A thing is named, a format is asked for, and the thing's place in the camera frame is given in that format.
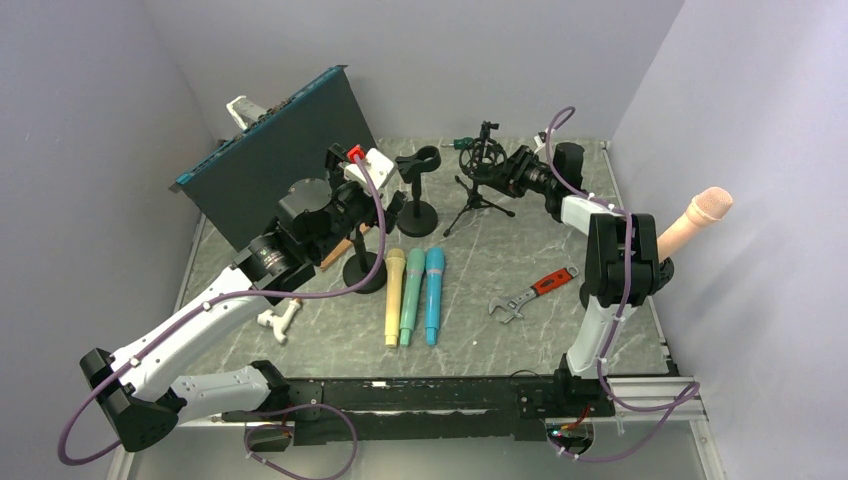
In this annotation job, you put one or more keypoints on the white plastic pipe valve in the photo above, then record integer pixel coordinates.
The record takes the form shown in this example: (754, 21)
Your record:
(279, 317)

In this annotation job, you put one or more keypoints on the black round base clip stand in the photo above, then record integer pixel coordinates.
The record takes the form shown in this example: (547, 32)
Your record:
(418, 218)

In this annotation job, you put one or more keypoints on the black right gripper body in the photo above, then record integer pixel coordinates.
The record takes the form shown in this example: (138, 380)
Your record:
(527, 176)

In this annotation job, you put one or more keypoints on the blue microphone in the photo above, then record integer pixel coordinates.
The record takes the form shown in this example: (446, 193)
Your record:
(434, 270)

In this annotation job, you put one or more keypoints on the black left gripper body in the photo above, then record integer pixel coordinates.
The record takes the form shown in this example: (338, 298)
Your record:
(352, 205)

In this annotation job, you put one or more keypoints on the white bracket behind board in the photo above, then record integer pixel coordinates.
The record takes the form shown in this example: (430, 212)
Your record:
(244, 112)

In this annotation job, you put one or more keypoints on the teal green microphone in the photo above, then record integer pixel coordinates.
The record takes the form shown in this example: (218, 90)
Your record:
(415, 266)

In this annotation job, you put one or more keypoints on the black round base clamp stand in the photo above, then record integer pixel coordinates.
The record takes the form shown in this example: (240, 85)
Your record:
(359, 266)

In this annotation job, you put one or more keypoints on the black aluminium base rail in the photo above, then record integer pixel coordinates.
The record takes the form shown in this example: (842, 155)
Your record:
(330, 410)

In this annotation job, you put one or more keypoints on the green handled screwdriver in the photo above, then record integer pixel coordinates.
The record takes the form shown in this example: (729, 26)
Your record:
(460, 143)

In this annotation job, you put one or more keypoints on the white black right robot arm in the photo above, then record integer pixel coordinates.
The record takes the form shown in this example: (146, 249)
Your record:
(623, 266)

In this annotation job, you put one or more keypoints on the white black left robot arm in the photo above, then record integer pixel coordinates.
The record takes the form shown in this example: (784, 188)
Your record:
(144, 389)

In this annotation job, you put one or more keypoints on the brown wooden block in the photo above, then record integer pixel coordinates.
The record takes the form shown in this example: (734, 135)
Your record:
(337, 252)

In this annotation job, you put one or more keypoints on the dark blue leaning board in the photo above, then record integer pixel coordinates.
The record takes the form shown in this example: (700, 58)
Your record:
(237, 187)

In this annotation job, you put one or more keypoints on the pink microphone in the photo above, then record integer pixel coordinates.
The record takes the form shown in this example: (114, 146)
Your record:
(704, 210)

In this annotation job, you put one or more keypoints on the red handled adjustable wrench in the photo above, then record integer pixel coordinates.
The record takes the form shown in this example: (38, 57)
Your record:
(512, 305)

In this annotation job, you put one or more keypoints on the black tripod shock mount stand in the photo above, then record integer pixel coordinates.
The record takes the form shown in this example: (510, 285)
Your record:
(479, 160)

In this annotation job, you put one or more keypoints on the black right round base stand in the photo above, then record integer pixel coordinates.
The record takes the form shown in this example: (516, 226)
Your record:
(666, 272)

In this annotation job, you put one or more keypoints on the beige yellow microphone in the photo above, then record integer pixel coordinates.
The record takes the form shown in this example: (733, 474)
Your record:
(395, 262)

